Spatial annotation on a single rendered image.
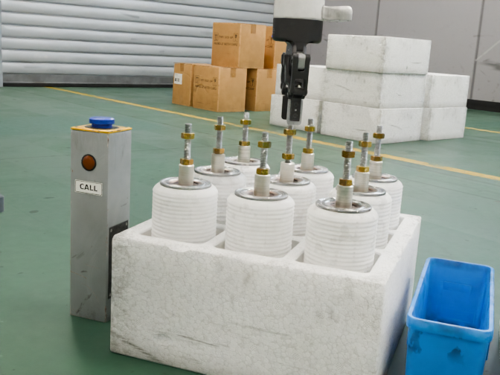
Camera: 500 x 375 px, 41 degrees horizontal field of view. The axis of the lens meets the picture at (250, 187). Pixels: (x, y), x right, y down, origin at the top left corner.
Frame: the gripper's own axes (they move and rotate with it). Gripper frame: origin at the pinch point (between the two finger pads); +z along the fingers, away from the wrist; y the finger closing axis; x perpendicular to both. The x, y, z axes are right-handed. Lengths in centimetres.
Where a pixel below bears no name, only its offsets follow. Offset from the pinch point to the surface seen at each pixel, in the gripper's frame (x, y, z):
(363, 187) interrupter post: 10.9, 6.0, 9.9
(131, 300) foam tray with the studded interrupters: -22.6, 11.1, 27.0
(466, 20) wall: 230, -521, -45
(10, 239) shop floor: -55, -45, 36
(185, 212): -15.4, 10.5, 13.7
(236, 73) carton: 11, -360, 9
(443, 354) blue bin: 19.1, 23.7, 28.0
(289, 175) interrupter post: 0.3, 1.0, 9.6
